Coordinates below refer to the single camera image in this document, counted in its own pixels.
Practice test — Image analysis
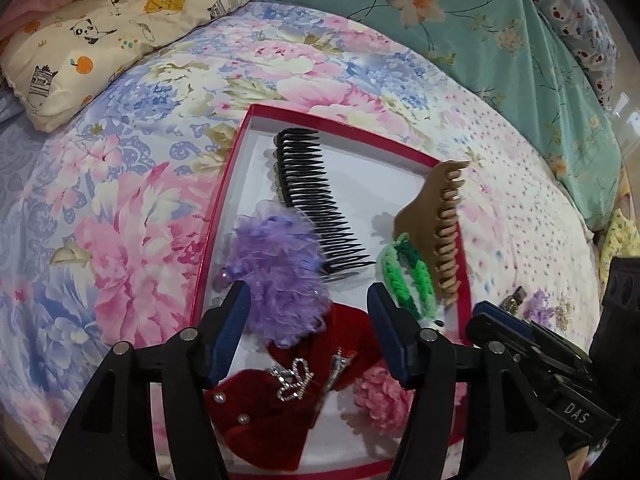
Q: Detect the green braided hair band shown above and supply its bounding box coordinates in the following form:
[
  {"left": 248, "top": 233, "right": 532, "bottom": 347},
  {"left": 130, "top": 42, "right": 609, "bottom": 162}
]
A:
[{"left": 378, "top": 233, "right": 437, "bottom": 322}]

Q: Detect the tan claw hair clip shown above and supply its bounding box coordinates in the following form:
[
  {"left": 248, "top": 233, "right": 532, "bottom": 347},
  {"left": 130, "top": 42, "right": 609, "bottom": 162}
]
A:
[{"left": 394, "top": 160, "right": 470, "bottom": 307}]

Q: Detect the purple fluffy scrunchie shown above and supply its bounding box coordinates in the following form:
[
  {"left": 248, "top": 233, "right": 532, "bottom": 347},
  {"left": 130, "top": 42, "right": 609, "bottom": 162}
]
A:
[{"left": 214, "top": 200, "right": 331, "bottom": 349}]

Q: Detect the black hair comb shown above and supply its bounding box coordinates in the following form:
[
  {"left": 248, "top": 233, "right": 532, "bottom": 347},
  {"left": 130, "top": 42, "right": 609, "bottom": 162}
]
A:
[{"left": 273, "top": 127, "right": 374, "bottom": 276}]

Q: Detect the purple flower hair clip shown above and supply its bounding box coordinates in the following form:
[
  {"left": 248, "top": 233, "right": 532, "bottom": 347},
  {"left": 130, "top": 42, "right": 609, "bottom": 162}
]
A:
[{"left": 525, "top": 289, "right": 554, "bottom": 328}]

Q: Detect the small dark hair clip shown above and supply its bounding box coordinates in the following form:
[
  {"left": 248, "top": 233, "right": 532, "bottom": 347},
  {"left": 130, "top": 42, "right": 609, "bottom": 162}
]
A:
[{"left": 501, "top": 286, "right": 527, "bottom": 315}]

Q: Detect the pink fluffy scrunchie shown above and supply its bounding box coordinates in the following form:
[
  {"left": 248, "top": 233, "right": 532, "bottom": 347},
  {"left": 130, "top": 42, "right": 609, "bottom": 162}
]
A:
[{"left": 352, "top": 362, "right": 414, "bottom": 438}]

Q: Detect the yellow floral cloth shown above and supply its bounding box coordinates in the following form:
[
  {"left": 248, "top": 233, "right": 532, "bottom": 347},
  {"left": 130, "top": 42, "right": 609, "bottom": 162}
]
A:
[{"left": 599, "top": 209, "right": 640, "bottom": 287}]

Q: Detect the red velvet bow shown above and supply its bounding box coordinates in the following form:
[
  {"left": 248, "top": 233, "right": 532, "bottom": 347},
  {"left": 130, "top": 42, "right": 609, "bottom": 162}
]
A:
[{"left": 205, "top": 304, "right": 382, "bottom": 471}]

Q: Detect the red white shallow box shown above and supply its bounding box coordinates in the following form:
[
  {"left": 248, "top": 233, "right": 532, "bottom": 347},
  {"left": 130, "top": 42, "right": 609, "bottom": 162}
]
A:
[{"left": 150, "top": 103, "right": 474, "bottom": 480}]

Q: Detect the rhinestone hair clip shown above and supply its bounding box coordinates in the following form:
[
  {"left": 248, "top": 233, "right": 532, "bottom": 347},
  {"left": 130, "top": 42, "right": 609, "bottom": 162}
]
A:
[{"left": 269, "top": 349, "right": 355, "bottom": 402}]

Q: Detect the floral bed quilt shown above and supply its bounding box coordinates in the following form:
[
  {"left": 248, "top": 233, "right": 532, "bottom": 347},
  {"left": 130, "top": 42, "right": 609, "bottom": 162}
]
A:
[{"left": 1, "top": 0, "right": 600, "bottom": 457}]

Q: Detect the teal floral pillow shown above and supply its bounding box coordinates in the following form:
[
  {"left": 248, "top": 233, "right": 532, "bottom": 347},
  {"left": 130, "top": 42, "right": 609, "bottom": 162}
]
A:
[{"left": 278, "top": 0, "right": 622, "bottom": 231}]

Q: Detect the white bear print pillow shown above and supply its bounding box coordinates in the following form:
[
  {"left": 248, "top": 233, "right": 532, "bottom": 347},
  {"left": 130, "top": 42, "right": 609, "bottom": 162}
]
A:
[{"left": 532, "top": 0, "right": 617, "bottom": 106}]

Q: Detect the cartoon print cream pillow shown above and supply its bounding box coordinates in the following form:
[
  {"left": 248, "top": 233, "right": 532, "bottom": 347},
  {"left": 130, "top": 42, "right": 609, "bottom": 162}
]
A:
[{"left": 1, "top": 0, "right": 250, "bottom": 132}]

